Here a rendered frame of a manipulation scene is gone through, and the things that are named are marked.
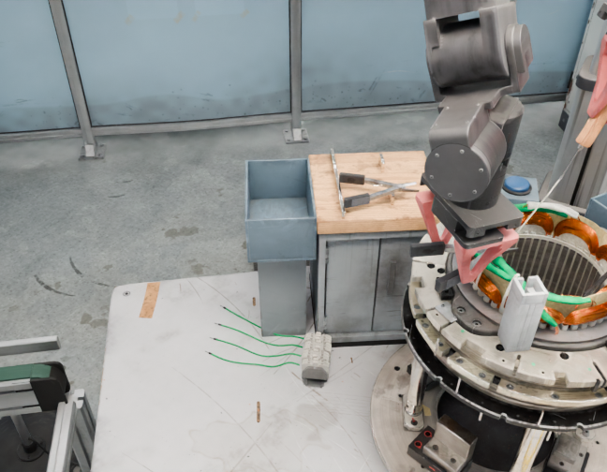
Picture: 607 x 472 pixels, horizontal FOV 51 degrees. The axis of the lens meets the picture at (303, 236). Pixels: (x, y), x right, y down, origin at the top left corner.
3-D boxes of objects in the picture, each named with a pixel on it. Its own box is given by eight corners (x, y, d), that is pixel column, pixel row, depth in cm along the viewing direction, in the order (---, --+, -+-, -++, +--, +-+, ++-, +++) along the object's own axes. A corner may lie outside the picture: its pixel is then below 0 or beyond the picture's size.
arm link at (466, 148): (527, 16, 56) (436, 34, 61) (491, 63, 48) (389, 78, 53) (546, 140, 61) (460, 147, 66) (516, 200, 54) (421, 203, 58)
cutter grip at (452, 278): (438, 293, 70) (440, 283, 69) (433, 289, 70) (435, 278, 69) (465, 279, 71) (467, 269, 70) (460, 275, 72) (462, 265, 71)
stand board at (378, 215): (317, 234, 96) (318, 222, 95) (308, 166, 111) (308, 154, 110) (448, 229, 97) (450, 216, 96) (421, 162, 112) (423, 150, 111)
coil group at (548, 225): (507, 242, 86) (513, 216, 83) (503, 233, 87) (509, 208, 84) (552, 240, 86) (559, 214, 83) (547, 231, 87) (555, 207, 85)
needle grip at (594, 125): (583, 147, 67) (616, 95, 64) (571, 139, 68) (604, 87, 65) (593, 149, 68) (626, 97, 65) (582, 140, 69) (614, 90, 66)
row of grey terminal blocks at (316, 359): (327, 389, 106) (328, 372, 104) (299, 385, 107) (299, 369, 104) (333, 343, 114) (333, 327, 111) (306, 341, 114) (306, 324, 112)
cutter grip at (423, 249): (410, 258, 74) (411, 247, 73) (408, 253, 75) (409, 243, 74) (444, 255, 74) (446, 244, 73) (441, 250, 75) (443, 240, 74)
